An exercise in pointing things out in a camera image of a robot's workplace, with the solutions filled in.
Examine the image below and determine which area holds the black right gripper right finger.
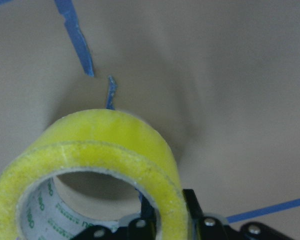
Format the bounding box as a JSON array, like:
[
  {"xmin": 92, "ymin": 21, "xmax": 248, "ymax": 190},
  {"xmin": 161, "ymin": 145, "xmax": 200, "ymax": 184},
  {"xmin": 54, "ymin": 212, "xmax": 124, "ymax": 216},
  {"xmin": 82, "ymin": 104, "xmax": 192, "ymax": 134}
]
[{"xmin": 182, "ymin": 189, "xmax": 300, "ymax": 240}]

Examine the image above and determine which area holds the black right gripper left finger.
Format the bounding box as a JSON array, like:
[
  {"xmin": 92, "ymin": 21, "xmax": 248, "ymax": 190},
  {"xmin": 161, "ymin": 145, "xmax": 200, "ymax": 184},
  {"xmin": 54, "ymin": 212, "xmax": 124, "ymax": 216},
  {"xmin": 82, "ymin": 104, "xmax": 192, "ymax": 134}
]
[{"xmin": 73, "ymin": 194, "xmax": 159, "ymax": 240}]

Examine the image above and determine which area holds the yellow tape roll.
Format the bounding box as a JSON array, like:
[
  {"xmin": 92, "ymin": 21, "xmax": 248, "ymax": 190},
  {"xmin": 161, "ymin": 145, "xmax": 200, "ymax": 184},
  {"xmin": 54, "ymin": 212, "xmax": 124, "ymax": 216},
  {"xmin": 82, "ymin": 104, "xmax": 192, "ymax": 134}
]
[{"xmin": 0, "ymin": 109, "xmax": 190, "ymax": 240}]

